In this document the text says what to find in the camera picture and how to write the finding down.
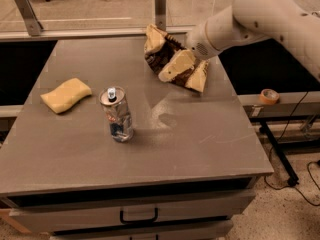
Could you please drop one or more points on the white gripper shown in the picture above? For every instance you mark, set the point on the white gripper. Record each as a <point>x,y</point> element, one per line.
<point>197,44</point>

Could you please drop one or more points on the brown chip bag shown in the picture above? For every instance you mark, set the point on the brown chip bag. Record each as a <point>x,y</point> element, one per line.
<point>159,48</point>

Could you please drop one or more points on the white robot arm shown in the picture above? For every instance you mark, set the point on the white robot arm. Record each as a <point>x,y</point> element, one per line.
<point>246,22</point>

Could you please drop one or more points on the yellow sponge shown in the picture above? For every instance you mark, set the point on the yellow sponge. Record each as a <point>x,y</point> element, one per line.
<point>66,95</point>

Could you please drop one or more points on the roll of tan tape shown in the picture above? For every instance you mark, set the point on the roll of tan tape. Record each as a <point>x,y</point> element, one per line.
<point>269,96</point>

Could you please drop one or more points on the silver drink can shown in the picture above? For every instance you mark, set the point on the silver drink can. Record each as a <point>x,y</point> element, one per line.
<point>115,106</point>

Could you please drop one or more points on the black metal stand leg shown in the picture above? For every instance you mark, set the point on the black metal stand leg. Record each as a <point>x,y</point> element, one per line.
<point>293,178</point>

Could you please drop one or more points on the lower grey drawer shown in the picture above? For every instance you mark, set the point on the lower grey drawer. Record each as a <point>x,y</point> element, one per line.
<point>207,230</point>

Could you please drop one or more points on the grey drawer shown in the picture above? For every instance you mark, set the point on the grey drawer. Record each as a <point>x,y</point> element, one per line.
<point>207,230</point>
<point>119,212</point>

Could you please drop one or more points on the upper grey drawer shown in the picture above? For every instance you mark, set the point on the upper grey drawer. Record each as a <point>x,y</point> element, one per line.
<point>119,212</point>

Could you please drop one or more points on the middle metal bracket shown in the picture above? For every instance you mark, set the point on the middle metal bracket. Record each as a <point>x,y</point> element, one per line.
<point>160,14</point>

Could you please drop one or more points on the metal bracket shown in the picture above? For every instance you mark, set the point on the metal bracket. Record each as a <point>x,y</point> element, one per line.
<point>160,14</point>
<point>32,24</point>

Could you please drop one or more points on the left metal bracket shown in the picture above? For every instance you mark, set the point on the left metal bracket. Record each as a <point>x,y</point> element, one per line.
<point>32,24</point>

